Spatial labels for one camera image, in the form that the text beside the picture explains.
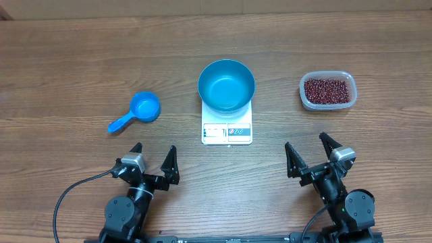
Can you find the white digital kitchen scale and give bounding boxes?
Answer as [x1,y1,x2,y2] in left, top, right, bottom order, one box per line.
[201,101,253,146]

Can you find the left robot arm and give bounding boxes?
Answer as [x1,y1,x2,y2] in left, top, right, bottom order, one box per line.
[98,143,180,242]

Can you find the blue plastic scoop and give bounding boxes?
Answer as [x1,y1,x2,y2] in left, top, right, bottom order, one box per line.
[107,91,161,133]

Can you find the clear plastic container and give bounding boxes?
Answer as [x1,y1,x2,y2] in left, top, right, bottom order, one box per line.
[299,71,358,111]

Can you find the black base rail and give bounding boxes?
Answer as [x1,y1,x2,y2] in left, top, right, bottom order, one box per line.
[102,232,384,243]

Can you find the teal bowl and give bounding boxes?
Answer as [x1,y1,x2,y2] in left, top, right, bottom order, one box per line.
[197,59,256,113]

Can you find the left black cable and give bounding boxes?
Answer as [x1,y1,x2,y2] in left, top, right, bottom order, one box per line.
[53,168,115,243]

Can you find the red beans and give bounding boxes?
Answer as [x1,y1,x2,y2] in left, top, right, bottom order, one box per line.
[304,79,350,105]

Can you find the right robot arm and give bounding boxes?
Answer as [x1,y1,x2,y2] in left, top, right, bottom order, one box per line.
[285,132,383,242]

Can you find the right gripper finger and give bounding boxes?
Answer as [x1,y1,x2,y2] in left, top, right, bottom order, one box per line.
[319,132,342,158]
[285,142,308,178]

